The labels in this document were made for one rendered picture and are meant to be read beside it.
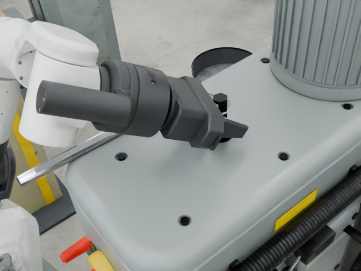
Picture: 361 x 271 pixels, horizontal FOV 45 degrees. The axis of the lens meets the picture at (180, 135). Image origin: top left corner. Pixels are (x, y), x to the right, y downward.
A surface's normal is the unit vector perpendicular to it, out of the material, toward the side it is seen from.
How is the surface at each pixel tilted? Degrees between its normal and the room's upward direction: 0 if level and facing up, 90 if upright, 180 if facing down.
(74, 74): 77
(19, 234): 58
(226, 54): 86
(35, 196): 90
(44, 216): 0
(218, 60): 86
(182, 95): 31
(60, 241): 0
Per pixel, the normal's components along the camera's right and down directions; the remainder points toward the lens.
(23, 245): 0.63, -0.05
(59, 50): -0.06, 0.27
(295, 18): -0.87, 0.39
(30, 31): -0.80, -0.09
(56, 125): 0.41, 0.39
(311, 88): -0.53, 0.62
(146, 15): -0.07, -0.72
